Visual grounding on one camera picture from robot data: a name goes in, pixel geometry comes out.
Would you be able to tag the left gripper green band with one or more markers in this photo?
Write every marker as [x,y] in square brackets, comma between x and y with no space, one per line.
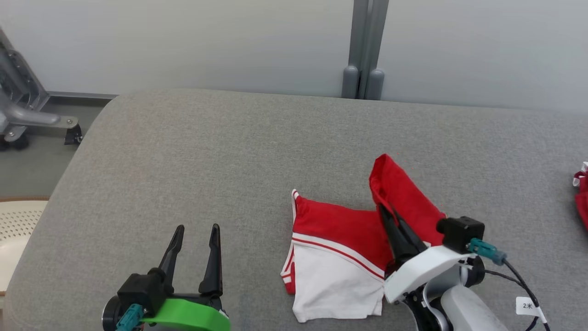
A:
[188,315]

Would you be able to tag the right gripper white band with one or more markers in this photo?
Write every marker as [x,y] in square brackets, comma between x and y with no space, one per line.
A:
[422,271]

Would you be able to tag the red Bulls jersey white sleeves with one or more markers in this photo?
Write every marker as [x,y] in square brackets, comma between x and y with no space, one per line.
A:
[340,225]

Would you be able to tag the red basketball shorts white trim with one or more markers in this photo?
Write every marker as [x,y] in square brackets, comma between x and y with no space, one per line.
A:
[583,202]

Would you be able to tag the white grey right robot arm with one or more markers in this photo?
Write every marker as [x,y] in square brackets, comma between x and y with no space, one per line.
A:
[468,308]

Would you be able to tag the cream perforated laundry basket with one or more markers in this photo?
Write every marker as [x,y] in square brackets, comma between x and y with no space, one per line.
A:
[14,230]

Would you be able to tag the grey metal wheeled stand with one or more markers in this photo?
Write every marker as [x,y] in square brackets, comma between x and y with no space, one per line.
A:
[27,115]

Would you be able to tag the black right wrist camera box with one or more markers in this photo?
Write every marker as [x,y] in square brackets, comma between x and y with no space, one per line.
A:
[459,232]

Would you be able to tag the grey partition post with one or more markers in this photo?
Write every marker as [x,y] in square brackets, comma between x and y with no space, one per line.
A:
[358,37]
[380,37]

